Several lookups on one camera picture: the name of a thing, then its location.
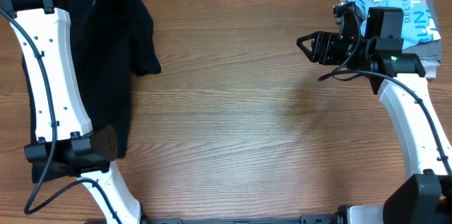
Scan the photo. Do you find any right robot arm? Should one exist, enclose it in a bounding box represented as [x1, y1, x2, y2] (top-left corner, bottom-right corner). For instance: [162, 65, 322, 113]
[297, 2, 451, 223]

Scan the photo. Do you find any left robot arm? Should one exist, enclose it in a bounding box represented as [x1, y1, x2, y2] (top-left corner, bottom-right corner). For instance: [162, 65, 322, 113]
[1, 0, 145, 223]

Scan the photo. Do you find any light blue folded t-shirt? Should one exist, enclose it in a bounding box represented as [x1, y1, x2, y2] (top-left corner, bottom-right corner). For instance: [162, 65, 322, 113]
[345, 0, 441, 49]

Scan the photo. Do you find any dark grey folded shirt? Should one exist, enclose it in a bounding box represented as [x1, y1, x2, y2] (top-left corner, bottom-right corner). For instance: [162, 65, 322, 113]
[403, 0, 443, 66]

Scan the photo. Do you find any white mesh folded shirt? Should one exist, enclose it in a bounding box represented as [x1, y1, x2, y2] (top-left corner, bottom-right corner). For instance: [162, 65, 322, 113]
[421, 59, 441, 79]

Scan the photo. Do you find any black shirt on pile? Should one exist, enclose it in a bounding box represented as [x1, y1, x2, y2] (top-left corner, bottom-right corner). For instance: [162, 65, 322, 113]
[20, 0, 162, 184]

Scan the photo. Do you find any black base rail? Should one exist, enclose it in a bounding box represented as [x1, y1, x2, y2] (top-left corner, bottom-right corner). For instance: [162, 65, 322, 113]
[139, 213, 346, 224]

